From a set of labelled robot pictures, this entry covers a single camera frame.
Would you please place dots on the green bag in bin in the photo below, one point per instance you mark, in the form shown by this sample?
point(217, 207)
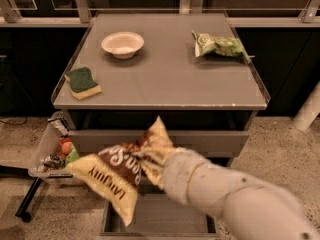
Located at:
point(72, 156)

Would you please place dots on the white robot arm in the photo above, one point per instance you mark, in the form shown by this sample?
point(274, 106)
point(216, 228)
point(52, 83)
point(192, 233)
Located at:
point(252, 209)

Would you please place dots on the clear plastic bin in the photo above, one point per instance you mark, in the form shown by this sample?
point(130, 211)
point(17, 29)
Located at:
point(48, 161)

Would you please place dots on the green yellow sponge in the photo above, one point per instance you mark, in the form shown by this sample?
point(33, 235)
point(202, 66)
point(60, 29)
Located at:
point(81, 83)

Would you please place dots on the grey drawer cabinet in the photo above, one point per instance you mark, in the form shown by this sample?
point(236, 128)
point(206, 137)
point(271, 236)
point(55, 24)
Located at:
point(164, 78)

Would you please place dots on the white pipe post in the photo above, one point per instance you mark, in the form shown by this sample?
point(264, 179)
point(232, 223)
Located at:
point(309, 110)

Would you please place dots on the grey bottom drawer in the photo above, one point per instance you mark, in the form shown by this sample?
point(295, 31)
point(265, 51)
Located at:
point(157, 217)

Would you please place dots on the green chip bag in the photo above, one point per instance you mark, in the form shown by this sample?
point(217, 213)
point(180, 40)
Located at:
point(223, 46)

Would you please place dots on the grey top drawer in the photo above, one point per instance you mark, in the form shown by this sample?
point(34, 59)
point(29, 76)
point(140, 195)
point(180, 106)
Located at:
point(208, 143)

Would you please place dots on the black metal leg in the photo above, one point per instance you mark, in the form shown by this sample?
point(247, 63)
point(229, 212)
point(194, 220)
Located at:
point(22, 212)

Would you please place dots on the orange fruit in bin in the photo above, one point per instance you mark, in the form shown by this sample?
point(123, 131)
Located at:
point(66, 148)

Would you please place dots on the white paper bowl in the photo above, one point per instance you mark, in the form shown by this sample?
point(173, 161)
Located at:
point(122, 45)

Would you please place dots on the metal window frame rail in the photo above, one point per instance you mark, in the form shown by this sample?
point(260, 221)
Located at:
point(240, 13)

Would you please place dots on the grey drawer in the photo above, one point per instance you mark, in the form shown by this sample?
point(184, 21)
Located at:
point(208, 143)
point(157, 217)

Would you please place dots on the brown chip bag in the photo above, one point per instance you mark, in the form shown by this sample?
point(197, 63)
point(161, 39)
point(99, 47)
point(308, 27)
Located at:
point(116, 171)

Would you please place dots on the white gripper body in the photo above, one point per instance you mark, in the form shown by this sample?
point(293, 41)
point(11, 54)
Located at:
point(176, 174)

